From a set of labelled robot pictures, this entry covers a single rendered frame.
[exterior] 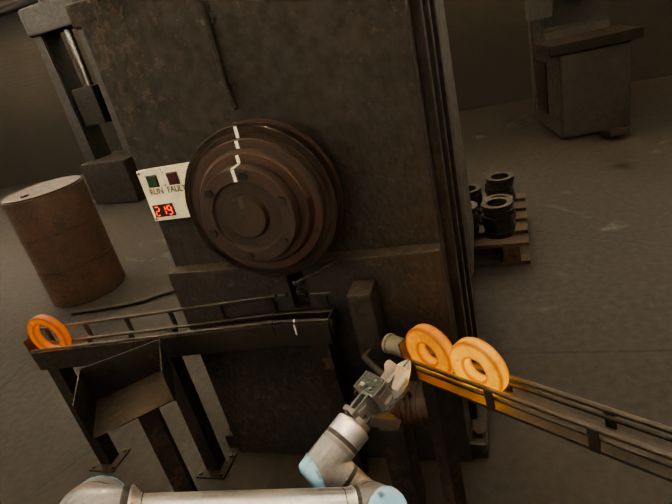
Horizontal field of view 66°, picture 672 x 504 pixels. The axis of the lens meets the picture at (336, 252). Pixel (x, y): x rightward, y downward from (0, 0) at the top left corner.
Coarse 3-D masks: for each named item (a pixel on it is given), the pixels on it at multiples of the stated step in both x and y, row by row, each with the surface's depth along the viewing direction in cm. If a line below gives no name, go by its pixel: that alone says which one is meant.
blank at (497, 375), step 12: (456, 348) 126; (468, 348) 123; (480, 348) 120; (492, 348) 120; (456, 360) 128; (468, 360) 128; (480, 360) 121; (492, 360) 118; (456, 372) 130; (468, 372) 128; (492, 372) 120; (504, 372) 119; (492, 384) 122; (504, 384) 120
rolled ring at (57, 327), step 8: (32, 320) 201; (40, 320) 200; (48, 320) 200; (56, 320) 201; (32, 328) 204; (56, 328) 200; (64, 328) 202; (32, 336) 206; (40, 336) 208; (64, 336) 201; (40, 344) 207; (48, 344) 209; (64, 344) 203
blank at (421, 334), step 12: (420, 324) 137; (408, 336) 140; (420, 336) 135; (432, 336) 132; (444, 336) 132; (408, 348) 142; (420, 348) 140; (432, 348) 134; (444, 348) 130; (420, 360) 140; (432, 360) 139; (444, 360) 132
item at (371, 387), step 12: (360, 384) 125; (372, 384) 124; (384, 384) 123; (360, 396) 123; (372, 396) 121; (384, 396) 125; (348, 408) 122; (360, 408) 121; (372, 408) 125; (384, 408) 125; (360, 420) 121
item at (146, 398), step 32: (128, 352) 171; (160, 352) 165; (96, 384) 170; (128, 384) 174; (160, 384) 169; (96, 416) 164; (128, 416) 159; (160, 416) 170; (160, 448) 172; (192, 480) 186
